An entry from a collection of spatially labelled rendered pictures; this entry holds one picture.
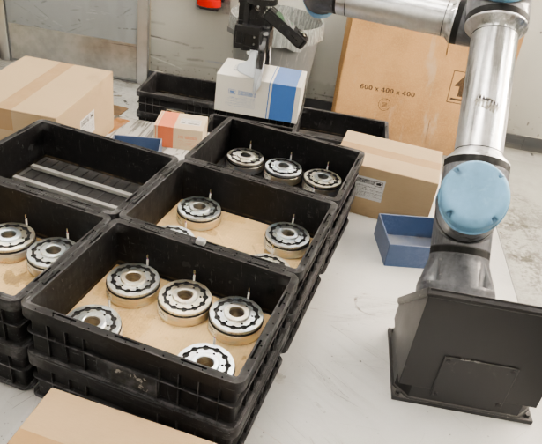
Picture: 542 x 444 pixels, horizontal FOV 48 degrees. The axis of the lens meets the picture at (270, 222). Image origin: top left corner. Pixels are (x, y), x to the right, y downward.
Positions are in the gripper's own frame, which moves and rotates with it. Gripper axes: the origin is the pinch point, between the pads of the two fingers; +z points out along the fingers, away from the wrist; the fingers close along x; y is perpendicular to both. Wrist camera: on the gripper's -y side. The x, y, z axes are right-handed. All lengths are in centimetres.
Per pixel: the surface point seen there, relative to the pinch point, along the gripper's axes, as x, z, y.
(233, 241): 28.0, 27.8, -1.3
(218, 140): -7.0, 20.5, 11.1
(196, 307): 55, 25, 0
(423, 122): -231, 94, -75
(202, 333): 59, 28, -2
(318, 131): -116, 61, -13
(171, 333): 60, 28, 4
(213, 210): 21.1, 24.8, 5.3
